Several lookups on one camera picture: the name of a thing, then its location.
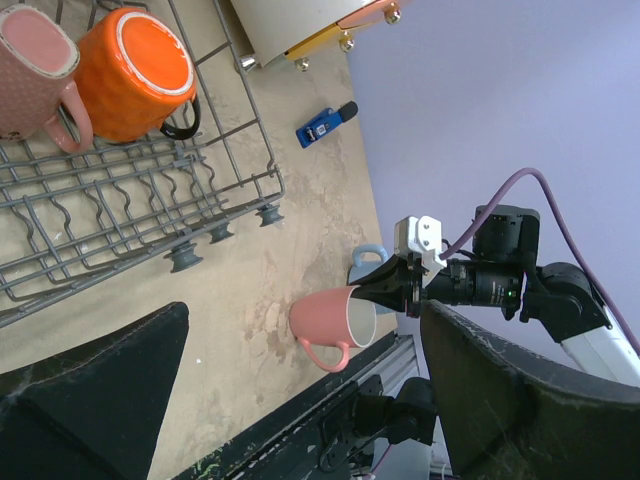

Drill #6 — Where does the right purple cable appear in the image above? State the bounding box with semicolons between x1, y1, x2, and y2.
439;166;640;356

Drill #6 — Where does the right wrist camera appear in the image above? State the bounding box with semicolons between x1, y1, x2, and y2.
394;216;447;283

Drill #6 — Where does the light blue mug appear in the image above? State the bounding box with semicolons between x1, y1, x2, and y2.
347;244;389;285

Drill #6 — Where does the white round drawer cabinet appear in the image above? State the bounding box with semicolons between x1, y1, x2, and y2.
231;0;406;72

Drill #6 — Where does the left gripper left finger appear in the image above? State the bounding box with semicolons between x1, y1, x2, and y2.
1;302;189;479

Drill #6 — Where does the grey wire dish rack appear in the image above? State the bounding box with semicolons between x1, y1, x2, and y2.
1;1;285;326

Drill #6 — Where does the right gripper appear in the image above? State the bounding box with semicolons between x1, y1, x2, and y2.
348;254;524;320

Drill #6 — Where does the salmon pink mug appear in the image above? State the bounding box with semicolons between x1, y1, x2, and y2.
1;4;93;153

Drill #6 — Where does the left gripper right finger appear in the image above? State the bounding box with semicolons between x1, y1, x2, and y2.
420;302;639;479

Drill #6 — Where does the orange mug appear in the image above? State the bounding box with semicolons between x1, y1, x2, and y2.
74;7;201;143

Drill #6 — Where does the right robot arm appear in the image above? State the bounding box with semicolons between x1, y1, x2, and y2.
351;205;639;386

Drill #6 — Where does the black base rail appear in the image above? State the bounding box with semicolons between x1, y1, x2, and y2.
179;333;436;479

